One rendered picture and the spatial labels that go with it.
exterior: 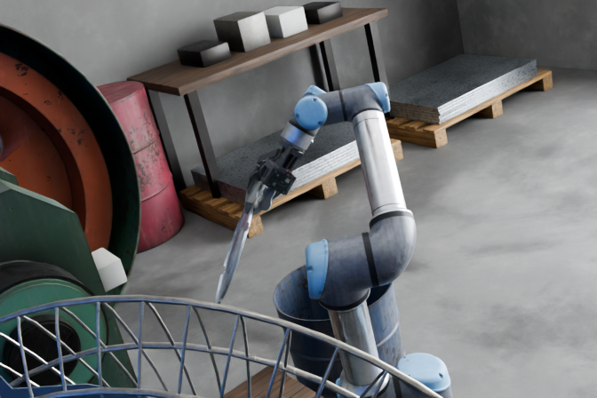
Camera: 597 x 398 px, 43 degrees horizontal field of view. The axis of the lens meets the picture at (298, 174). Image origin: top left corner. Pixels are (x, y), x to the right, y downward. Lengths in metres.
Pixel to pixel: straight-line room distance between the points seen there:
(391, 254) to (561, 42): 4.67
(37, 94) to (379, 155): 0.72
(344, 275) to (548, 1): 4.71
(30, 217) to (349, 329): 0.82
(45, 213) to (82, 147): 0.58
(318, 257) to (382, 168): 0.25
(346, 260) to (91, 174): 0.57
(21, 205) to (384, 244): 0.76
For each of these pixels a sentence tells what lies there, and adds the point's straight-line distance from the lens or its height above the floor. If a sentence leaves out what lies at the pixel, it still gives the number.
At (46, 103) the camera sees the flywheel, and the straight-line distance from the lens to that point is 1.62.
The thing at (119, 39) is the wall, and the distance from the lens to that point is 4.89.
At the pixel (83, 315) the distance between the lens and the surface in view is 1.02.
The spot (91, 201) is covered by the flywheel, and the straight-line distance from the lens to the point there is 1.69.
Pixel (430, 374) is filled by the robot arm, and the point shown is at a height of 0.68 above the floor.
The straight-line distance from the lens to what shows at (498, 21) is 6.42.
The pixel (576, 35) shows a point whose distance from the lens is 6.02.
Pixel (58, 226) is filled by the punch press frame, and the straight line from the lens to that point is 1.10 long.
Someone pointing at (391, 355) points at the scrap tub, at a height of 0.24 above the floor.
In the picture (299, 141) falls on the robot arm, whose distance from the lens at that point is 1.86.
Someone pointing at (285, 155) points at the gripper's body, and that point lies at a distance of 1.85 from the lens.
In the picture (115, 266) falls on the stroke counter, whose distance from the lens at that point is 1.16.
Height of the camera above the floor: 1.80
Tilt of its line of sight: 21 degrees down
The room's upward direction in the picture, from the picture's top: 13 degrees counter-clockwise
